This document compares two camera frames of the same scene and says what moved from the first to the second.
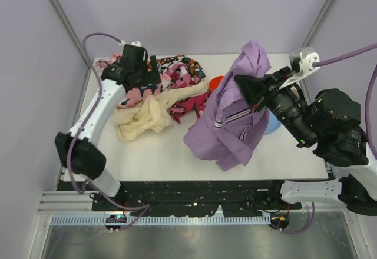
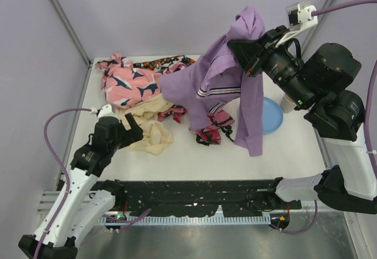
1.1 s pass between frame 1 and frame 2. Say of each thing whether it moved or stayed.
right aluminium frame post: stayed
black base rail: stayed
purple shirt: moved
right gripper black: moved
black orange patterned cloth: stayed
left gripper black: moved
